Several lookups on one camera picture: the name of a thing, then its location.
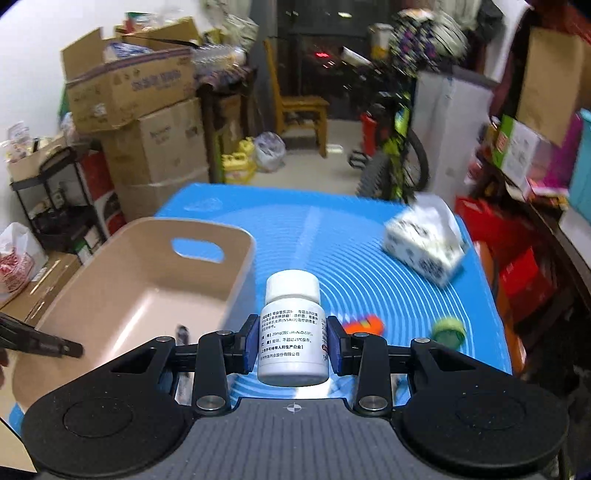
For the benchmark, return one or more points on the pink box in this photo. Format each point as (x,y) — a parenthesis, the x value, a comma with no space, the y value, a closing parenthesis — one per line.
(565,157)

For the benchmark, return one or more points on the colourful patterned bag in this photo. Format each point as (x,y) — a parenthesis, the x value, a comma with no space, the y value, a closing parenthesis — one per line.
(425,39)

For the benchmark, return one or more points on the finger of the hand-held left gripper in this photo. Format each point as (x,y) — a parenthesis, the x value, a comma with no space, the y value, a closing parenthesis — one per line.
(41,340)

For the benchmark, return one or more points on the red white box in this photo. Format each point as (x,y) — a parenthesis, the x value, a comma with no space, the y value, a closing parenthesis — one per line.
(108,203)

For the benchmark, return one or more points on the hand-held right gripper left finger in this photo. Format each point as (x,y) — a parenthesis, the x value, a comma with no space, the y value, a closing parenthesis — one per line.
(248,344)

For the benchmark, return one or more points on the white red plastic bag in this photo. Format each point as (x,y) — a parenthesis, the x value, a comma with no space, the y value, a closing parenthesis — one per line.
(18,263)

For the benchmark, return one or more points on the beige plastic basket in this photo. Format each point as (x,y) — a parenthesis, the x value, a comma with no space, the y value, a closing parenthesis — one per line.
(138,295)

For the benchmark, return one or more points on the teal box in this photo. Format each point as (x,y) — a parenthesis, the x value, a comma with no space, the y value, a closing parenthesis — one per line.
(581,161)

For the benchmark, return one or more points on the yellow oil jug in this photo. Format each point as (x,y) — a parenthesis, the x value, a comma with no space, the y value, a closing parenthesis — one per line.
(238,170)
(247,148)

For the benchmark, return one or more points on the translucent plastic bag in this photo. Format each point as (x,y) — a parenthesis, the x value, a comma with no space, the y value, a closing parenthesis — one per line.
(270,150)

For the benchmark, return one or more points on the black metal rack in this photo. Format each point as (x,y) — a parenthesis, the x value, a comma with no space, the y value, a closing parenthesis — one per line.
(55,217)

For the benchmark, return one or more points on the blue silicone mat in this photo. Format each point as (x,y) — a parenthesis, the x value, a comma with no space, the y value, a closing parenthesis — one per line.
(323,240)

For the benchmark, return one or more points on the green white box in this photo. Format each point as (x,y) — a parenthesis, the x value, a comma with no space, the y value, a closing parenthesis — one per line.
(517,152)

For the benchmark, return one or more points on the green round cap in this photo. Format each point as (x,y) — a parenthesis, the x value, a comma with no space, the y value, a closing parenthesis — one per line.
(449,330)

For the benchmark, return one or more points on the open cardboard box blue print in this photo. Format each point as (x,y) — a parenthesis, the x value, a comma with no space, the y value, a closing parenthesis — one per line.
(124,87)

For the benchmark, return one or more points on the orange plastic toy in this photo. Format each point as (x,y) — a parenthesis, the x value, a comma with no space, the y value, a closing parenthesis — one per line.
(364,325)

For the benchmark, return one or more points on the tall white box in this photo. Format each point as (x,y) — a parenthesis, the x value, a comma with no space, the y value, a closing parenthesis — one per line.
(452,129)

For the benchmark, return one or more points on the red container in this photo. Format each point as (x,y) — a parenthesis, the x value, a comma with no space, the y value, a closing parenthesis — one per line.
(369,136)

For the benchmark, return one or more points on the white medicine bottle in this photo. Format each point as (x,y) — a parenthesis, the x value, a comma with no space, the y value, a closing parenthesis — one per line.
(292,332)

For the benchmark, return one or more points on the flat cardboard box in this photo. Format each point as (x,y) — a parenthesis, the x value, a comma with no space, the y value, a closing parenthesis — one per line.
(41,286)

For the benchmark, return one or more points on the white patterned tissue pack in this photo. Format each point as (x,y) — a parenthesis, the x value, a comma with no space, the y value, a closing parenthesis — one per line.
(422,244)

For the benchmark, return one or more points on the wooden chair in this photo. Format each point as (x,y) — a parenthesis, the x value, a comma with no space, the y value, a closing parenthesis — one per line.
(300,108)

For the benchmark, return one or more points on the green black bicycle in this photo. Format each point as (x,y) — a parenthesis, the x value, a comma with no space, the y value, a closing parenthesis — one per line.
(392,152)

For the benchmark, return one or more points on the brown paper bag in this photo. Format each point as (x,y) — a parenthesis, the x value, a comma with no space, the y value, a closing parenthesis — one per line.
(551,83)

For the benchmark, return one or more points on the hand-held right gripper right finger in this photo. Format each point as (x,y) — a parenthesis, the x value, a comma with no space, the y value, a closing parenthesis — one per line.
(335,345)

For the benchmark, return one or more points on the dark wooden side table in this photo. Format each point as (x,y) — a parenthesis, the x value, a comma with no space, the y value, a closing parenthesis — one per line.
(228,106)

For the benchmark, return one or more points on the large taped cardboard box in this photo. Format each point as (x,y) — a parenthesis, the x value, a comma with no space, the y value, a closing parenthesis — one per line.
(161,198)
(157,143)

